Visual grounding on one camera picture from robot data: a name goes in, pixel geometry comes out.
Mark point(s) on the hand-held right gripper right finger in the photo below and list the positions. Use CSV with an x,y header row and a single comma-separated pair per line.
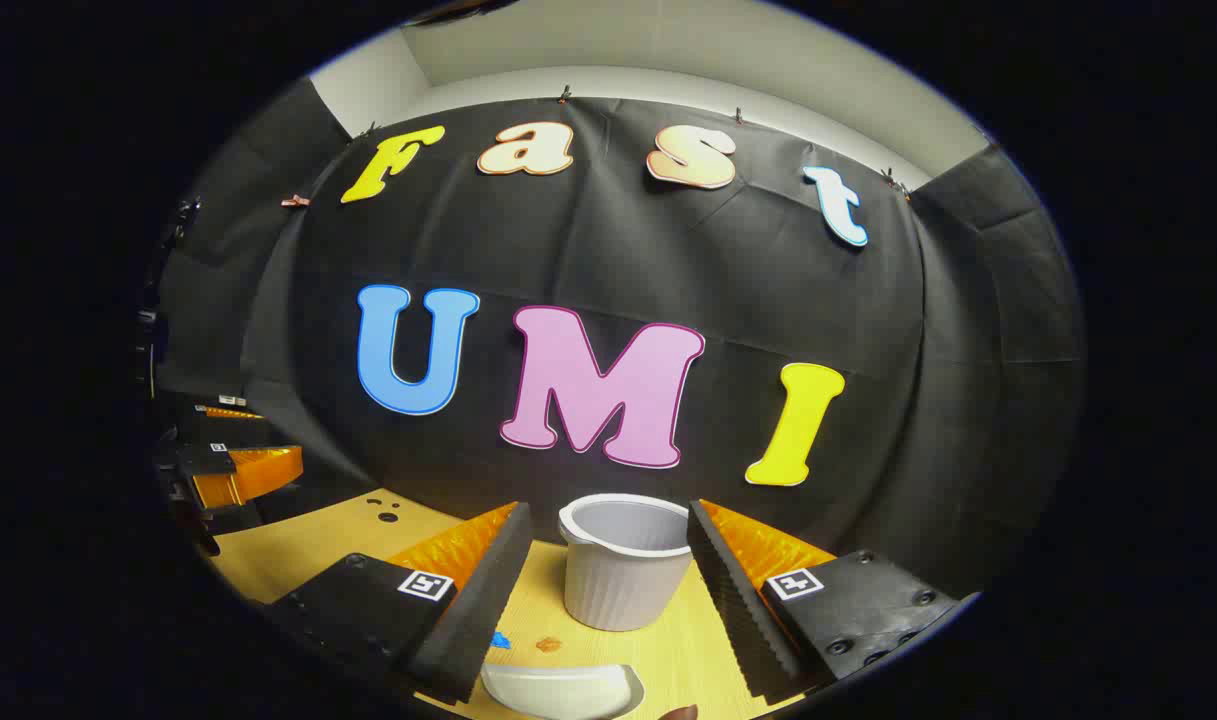
x,y
743,620

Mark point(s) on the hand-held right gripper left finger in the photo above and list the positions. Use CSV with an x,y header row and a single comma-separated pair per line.
x,y
478,620

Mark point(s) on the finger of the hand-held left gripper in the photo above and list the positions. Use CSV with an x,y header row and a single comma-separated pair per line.
x,y
253,470
230,410

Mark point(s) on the blue paper ball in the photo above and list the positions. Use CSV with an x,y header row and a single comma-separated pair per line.
x,y
499,640

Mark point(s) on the orange paper ball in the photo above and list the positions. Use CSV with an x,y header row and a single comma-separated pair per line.
x,y
549,645

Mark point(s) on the white dustpan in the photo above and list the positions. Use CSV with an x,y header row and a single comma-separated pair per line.
x,y
558,695

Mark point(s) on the white ribbed garbage bin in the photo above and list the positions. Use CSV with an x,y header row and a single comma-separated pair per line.
x,y
623,590

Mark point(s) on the wooden desktop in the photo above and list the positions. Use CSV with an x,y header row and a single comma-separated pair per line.
x,y
308,550

